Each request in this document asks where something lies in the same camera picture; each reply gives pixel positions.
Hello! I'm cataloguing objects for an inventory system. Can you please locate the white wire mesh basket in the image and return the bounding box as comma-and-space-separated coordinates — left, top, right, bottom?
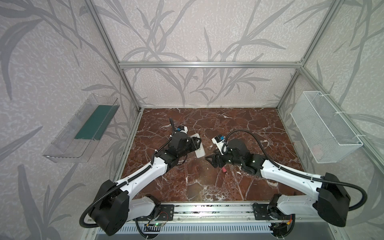
291, 91, 364, 164

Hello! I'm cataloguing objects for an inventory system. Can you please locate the white remote control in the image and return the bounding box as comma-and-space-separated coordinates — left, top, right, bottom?
191, 134, 206, 158

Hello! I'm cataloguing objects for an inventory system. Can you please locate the clear plastic wall shelf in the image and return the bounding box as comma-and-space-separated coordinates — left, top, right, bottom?
43, 94, 120, 163

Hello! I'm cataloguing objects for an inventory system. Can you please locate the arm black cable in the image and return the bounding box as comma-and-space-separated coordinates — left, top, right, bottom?
224, 128, 368, 212
79, 163, 154, 229

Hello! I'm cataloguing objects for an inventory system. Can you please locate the green mat in shelf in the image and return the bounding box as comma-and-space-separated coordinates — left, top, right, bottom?
75, 105, 120, 141

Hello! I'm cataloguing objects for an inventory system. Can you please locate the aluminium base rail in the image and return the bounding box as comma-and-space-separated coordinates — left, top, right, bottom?
86, 201, 334, 224

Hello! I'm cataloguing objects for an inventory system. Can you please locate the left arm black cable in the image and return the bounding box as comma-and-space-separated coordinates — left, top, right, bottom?
79, 163, 154, 229

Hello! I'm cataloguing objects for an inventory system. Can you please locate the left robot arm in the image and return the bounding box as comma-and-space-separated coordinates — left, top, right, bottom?
79, 131, 205, 236

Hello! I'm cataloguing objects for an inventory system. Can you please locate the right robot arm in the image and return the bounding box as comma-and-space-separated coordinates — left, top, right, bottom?
206, 135, 368, 227

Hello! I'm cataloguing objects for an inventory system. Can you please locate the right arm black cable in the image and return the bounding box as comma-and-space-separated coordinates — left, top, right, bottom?
224, 128, 368, 212

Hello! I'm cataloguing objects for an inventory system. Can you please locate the aluminium frame crossbar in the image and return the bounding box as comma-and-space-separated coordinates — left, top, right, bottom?
119, 62, 302, 69

